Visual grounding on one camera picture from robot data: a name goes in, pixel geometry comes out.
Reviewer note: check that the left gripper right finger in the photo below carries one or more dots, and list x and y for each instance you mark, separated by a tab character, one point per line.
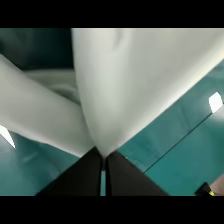
128	180

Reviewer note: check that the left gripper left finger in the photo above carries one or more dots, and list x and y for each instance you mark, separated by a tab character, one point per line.
83	178

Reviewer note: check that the white shirt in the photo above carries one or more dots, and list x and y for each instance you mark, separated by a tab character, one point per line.
133	83

